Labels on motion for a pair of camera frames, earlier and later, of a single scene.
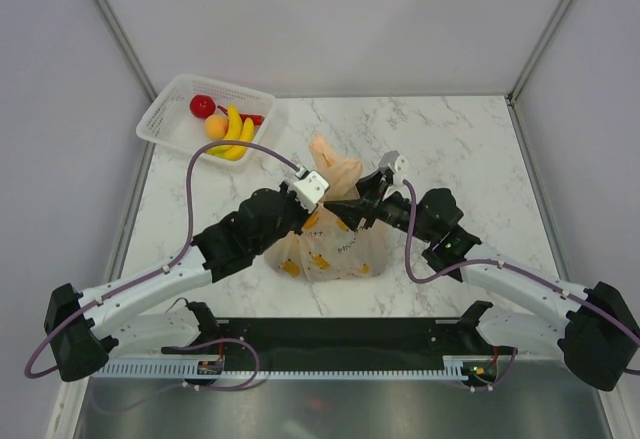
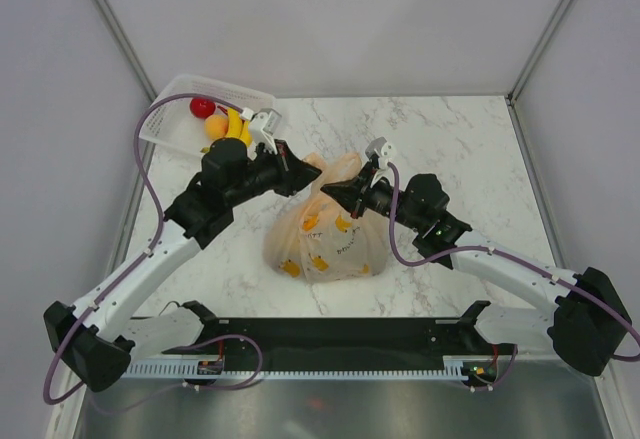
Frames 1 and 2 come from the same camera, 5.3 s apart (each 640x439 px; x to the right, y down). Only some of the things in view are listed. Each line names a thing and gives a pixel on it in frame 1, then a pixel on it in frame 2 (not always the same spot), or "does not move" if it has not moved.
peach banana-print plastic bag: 327,248 does not move
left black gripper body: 294,217 to 268,172
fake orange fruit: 216,127 does not move
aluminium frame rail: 384,338 does not move
